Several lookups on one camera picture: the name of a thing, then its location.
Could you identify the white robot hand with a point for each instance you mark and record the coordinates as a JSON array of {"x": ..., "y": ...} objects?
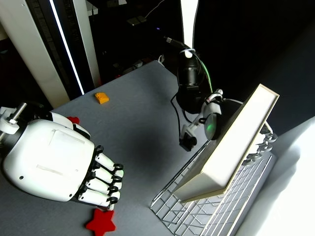
[
  {"x": 210, "y": 125},
  {"x": 49, "y": 157}
]

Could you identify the yellow toy brick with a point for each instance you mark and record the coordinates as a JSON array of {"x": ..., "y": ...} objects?
[{"x": 102, "y": 98}]

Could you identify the beige paperback book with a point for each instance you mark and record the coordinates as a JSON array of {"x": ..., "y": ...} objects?
[{"x": 236, "y": 147}]

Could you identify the white pillar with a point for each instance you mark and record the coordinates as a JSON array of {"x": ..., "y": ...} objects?
[{"x": 32, "y": 49}]

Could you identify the white backdrop cloth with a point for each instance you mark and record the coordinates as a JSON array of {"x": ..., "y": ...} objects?
[{"x": 295, "y": 196}]

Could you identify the red star toy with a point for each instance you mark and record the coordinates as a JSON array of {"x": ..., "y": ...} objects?
[{"x": 101, "y": 222}]

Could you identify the grey table cloth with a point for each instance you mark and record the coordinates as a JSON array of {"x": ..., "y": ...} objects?
[{"x": 137, "y": 110}]

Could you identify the small red toy piece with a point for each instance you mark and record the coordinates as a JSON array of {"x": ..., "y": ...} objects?
[{"x": 73, "y": 120}]

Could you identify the white curved post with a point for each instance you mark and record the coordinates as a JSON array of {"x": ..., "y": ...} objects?
[{"x": 188, "y": 22}]

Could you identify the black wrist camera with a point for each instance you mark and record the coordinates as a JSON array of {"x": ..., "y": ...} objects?
[{"x": 188, "y": 142}]

